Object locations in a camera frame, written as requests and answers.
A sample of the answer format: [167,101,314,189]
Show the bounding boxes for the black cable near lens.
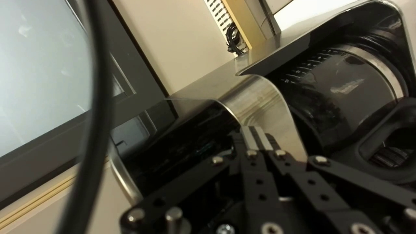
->
[56,0,117,234]

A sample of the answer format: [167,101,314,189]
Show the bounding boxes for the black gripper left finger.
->
[120,127,296,234]

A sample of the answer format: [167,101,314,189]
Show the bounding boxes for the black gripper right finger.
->
[253,127,416,234]

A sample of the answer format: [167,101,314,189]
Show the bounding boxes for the black silver coffee machine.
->
[112,0,416,201]

